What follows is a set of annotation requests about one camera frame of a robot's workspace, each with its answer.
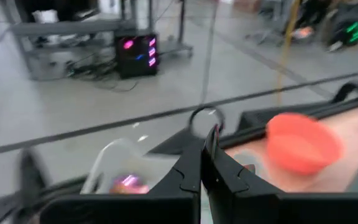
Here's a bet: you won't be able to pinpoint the yellow hanging cable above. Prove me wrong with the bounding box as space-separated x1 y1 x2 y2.
275 0 301 103

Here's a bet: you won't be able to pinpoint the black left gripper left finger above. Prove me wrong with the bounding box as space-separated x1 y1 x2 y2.
39 141 202 224

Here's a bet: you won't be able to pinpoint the black device green lights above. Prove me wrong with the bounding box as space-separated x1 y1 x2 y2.
321 12 358 51

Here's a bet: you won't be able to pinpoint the black cable with coil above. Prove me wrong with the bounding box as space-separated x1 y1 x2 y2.
187 0 226 139

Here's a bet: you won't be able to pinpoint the black computer tower pink lights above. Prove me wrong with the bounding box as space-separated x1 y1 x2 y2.
115 32 160 78

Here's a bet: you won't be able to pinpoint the orange plastic bowl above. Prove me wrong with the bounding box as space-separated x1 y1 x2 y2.
265 112 344 175

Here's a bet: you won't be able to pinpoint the grey plastic tray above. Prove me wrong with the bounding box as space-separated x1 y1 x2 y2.
81 138 180 195

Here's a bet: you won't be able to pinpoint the grey metal workbench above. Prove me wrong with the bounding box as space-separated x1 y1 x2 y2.
0 0 195 82

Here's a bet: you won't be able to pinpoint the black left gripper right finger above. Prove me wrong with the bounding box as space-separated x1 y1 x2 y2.
201 124 358 224

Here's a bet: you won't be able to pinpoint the black metal table frame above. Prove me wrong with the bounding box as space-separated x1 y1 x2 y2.
0 90 358 224

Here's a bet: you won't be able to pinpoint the iridescent purple spoon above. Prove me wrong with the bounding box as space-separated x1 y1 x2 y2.
109 174 151 195

